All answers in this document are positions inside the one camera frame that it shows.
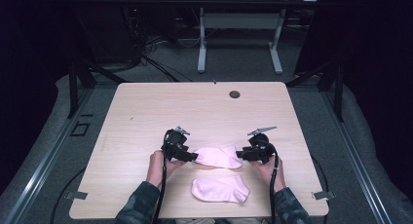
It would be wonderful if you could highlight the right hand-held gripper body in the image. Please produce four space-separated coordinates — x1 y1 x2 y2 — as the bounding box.
246 126 278 165

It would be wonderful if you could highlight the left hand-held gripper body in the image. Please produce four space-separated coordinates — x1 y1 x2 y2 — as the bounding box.
161 126 191 162

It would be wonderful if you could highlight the pink ankle sock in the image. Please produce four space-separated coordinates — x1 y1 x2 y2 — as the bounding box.
191 174 251 205
194 145 244 170

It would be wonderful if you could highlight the person's right hand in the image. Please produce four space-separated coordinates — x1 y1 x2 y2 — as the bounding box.
249 156 287 195

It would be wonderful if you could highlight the person's left hand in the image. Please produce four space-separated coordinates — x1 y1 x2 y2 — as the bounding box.
145 149 186 190

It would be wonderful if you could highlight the grey tape piece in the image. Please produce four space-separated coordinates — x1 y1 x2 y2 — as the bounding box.
63 191 89 201
311 190 337 201

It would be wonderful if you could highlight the black metal stand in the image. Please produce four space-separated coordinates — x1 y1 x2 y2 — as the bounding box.
66 57 130 120
285 58 345 123

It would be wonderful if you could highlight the dark equipment rack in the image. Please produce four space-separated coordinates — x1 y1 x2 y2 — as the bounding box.
81 4 145 64

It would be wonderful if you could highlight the white desk with metal legs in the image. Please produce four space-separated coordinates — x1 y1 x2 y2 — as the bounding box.
178 0 322 75

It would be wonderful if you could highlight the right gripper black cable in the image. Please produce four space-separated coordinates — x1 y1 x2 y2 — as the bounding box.
268 144 281 224

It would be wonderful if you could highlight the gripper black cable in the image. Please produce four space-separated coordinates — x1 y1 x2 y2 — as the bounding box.
268 144 281 224
152 129 173 224

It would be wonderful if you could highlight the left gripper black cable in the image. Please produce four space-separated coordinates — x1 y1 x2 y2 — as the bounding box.
152 129 173 224

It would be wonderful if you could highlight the thin black cable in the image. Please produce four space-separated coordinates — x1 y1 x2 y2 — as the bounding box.
311 156 329 194

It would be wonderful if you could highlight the bundle of floor cables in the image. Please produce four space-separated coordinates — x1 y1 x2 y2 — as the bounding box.
140 35 203 84

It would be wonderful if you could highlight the aluminium floor rail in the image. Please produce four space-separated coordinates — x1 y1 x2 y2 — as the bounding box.
2 87 94 224
320 89 394 224

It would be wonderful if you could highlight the black floor cable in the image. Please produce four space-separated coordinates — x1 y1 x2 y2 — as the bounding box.
50 166 88 224

